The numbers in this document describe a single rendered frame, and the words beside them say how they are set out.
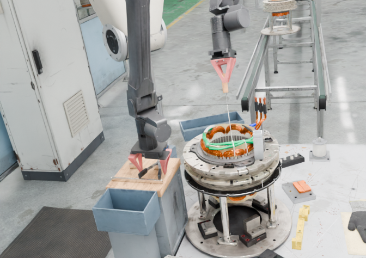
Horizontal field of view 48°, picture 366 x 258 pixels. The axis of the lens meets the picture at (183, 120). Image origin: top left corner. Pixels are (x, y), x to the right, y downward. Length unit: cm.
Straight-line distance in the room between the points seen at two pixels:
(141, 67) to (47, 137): 244
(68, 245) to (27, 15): 168
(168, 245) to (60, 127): 232
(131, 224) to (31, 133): 244
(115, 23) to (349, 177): 111
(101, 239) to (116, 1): 179
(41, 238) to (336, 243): 213
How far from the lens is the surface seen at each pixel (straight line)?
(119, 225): 125
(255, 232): 142
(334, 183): 176
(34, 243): 306
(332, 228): 154
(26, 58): 330
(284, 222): 152
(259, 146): 128
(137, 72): 113
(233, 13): 125
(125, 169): 141
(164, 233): 137
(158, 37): 162
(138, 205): 132
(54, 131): 348
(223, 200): 133
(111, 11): 152
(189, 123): 170
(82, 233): 298
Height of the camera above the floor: 175
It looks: 24 degrees down
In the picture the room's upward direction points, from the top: 8 degrees counter-clockwise
